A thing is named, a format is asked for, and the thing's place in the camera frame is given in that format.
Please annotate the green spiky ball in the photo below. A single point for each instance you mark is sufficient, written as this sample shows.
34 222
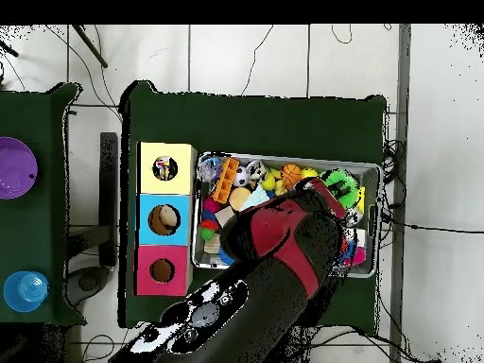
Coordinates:
342 185

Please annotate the white colourful spotted cloth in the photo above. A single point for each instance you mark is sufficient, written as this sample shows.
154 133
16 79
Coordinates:
164 168

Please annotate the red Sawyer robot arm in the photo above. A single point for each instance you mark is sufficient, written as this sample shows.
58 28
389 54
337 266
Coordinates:
265 272

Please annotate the clear mesh bin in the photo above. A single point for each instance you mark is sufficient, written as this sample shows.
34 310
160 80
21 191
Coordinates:
370 174

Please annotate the wooden three-hole box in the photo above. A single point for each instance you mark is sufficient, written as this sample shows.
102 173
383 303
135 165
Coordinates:
166 193

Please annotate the yellow ball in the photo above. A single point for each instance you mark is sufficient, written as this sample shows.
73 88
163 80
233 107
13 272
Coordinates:
309 173

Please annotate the small orange basketball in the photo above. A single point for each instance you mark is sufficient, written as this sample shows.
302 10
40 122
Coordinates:
290 174

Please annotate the silver drink can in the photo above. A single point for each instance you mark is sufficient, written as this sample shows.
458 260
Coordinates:
257 170

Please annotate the round wooden disc toy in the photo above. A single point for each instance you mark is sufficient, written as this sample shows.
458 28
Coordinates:
240 198

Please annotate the small soccer ball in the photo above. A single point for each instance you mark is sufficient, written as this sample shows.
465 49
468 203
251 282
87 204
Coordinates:
240 176

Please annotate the orange plastic gear toy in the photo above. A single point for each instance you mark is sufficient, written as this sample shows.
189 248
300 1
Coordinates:
225 180

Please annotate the plain wooden cube block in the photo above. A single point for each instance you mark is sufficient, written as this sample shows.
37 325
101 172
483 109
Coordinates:
224 216

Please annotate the black panel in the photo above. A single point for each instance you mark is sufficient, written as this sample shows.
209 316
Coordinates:
109 197

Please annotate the black rod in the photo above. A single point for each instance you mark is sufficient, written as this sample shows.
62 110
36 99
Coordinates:
91 47

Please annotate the green side table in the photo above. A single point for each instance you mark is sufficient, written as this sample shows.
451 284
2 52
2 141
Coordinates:
45 227

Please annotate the purple bowl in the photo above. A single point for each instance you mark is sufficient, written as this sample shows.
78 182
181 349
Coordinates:
15 168

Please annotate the blue bowl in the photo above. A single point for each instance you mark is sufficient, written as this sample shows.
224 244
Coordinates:
26 291

